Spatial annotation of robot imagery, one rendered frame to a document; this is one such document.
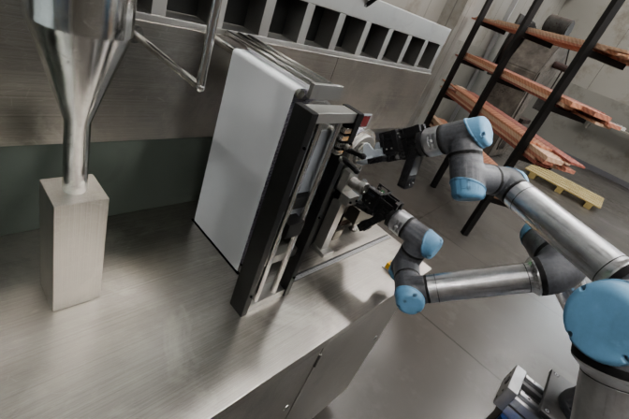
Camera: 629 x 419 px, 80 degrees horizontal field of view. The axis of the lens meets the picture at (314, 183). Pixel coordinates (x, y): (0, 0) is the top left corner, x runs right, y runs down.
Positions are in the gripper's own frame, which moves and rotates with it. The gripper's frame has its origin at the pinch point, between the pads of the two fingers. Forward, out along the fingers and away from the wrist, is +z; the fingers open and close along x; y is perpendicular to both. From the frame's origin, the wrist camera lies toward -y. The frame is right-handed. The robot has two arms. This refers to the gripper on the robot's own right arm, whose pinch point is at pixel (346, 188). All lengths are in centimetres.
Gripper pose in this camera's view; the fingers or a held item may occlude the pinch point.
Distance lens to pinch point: 125.8
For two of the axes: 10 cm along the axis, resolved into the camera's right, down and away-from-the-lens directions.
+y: 3.3, -8.3, -4.5
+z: -6.6, -5.4, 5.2
